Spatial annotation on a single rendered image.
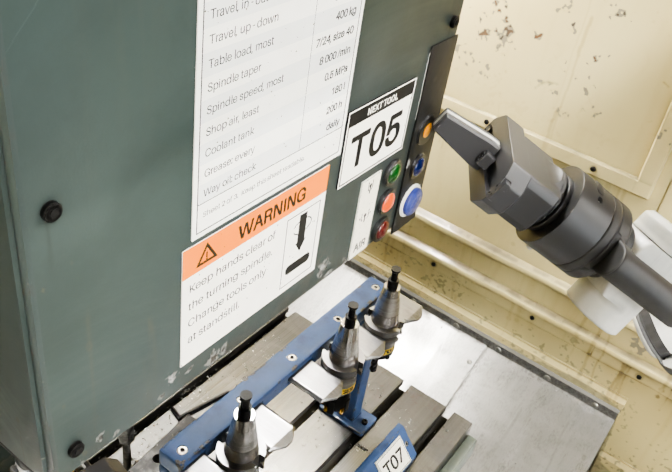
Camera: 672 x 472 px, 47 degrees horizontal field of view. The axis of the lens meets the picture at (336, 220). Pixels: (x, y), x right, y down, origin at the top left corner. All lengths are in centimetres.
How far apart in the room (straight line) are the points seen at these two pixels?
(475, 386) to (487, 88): 65
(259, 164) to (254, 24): 10
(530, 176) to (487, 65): 81
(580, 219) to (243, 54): 39
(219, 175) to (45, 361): 15
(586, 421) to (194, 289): 130
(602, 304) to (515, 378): 96
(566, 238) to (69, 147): 48
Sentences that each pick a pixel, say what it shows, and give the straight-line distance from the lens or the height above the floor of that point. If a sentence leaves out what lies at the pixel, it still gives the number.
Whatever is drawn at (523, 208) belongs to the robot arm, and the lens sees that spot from 72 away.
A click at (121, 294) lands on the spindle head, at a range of 47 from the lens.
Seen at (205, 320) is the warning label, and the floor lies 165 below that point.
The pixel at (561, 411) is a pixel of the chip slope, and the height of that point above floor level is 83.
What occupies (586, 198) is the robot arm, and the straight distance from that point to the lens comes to 74.
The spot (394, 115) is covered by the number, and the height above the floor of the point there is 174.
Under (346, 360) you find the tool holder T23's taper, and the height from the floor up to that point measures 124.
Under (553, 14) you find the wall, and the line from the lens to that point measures 142.
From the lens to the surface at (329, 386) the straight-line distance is 111.
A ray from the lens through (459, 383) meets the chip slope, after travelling 174.
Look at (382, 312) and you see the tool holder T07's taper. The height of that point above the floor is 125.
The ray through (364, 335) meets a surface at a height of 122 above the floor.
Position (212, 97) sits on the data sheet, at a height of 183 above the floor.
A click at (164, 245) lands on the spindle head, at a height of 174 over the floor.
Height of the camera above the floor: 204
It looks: 36 degrees down
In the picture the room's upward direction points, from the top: 9 degrees clockwise
